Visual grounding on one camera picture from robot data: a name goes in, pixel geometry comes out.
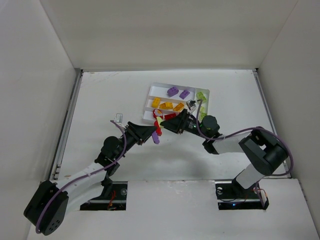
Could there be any yellow butterfly lego brick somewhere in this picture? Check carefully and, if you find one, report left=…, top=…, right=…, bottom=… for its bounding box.
left=151, top=97, right=161, bottom=109

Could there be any light green small lego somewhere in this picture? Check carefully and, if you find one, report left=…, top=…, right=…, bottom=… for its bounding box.
left=196, top=91, right=207, bottom=103

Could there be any red rounded lego brick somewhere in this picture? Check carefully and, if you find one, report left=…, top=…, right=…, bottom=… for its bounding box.
left=152, top=109, right=164, bottom=119

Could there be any white sorting tray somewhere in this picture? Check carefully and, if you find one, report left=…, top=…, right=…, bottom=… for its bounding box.
left=142, top=82, right=210, bottom=124

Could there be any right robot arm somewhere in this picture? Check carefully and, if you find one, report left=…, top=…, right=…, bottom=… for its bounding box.
left=160, top=109, right=289, bottom=196

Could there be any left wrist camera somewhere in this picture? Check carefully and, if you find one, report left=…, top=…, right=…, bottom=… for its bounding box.
left=114, top=113, right=123, bottom=124

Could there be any yellow long lego brick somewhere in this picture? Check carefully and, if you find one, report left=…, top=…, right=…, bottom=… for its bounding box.
left=172, top=102, right=185, bottom=112

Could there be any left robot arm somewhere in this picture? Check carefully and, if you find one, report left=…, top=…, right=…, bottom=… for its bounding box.
left=23, top=122, right=156, bottom=236

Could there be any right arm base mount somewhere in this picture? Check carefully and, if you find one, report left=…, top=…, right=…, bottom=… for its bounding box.
left=215, top=180, right=270, bottom=211

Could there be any red curved lego brick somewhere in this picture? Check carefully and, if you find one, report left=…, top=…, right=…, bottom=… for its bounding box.
left=153, top=120, right=163, bottom=137

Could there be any purple curved lego brick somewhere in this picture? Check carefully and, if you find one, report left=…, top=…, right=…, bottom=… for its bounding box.
left=151, top=132, right=160, bottom=145

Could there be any yellow curved lego brick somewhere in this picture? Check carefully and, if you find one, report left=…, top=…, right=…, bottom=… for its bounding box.
left=159, top=102, right=174, bottom=110

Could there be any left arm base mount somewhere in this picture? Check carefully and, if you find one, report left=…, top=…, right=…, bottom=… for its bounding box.
left=80, top=178, right=128, bottom=211

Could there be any red large lego brick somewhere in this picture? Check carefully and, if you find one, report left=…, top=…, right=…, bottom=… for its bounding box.
left=164, top=113, right=177, bottom=121

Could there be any purple butterfly lego brick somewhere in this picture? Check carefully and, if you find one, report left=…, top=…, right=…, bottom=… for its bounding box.
left=179, top=90, right=190, bottom=100

